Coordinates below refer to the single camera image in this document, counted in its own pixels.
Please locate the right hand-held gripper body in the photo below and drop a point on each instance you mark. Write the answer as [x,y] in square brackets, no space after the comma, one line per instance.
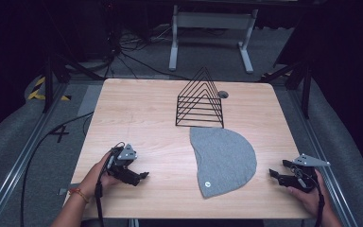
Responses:
[301,176]

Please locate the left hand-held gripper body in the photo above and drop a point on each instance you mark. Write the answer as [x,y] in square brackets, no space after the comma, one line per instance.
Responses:
[122,164]

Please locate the person's right hand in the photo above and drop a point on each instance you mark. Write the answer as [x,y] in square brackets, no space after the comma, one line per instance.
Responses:
[308,200]

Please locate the person's left hand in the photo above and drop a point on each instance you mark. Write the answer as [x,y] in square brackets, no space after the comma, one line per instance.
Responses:
[93,181]

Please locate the grey beanie hat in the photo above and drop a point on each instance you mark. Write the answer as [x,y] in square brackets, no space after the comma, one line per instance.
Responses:
[223,157]

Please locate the grey tape strip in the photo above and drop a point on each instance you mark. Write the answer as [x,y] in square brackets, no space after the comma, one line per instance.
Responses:
[67,189]

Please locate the black tripod stand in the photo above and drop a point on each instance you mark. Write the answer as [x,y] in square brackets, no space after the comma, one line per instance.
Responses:
[305,88]
[48,85]

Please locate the grey table grommet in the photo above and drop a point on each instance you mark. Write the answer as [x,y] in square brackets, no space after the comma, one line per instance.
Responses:
[223,94]

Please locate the white metal stand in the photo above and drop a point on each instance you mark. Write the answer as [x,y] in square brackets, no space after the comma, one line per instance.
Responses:
[212,20]

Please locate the aluminium floor rail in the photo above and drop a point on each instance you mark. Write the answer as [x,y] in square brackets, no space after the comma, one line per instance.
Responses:
[15,167]
[321,151]

